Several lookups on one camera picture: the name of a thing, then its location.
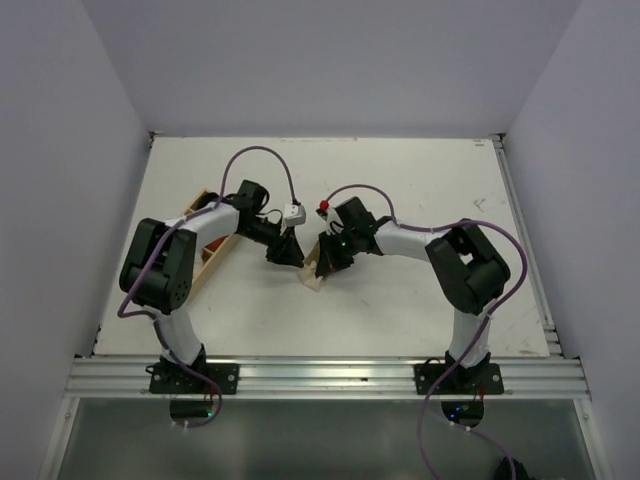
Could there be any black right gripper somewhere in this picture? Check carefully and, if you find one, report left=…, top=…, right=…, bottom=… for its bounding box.
left=316, top=227, right=360, bottom=276

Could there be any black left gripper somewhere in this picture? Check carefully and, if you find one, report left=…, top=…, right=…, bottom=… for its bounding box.
left=239, top=216, right=304, bottom=267

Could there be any olive and cream underwear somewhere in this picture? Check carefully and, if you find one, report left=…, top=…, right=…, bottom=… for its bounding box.
left=297, top=242, right=324, bottom=292

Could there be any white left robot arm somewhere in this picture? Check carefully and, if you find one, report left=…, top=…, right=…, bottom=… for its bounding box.
left=118, top=180, right=306, bottom=393

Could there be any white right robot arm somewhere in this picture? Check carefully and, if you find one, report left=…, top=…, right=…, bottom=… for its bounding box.
left=311, top=197, right=511, bottom=393

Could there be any orange rolled cloth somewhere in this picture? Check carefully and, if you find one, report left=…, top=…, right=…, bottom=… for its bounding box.
left=202, top=237, right=226, bottom=260

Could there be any wooden divided organizer box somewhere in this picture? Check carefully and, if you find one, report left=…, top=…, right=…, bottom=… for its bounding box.
left=179, top=189, right=244, bottom=306

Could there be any black object bottom corner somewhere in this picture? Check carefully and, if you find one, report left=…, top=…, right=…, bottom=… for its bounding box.
left=492, top=458, right=535, bottom=480

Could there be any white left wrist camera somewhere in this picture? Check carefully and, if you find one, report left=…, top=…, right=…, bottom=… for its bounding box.
left=282, top=203, right=307, bottom=228

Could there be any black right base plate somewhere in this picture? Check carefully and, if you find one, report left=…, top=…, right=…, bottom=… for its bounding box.
left=413, top=355, right=505, bottom=396

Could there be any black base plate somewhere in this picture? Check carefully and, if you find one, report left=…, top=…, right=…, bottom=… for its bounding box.
left=413, top=355, right=505, bottom=396
left=145, top=362, right=240, bottom=395

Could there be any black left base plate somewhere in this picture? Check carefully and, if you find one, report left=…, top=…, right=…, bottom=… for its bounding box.
left=145, top=362, right=240, bottom=395

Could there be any aluminium front rail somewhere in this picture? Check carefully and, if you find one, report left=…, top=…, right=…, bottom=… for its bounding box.
left=64, top=355, right=591, bottom=400

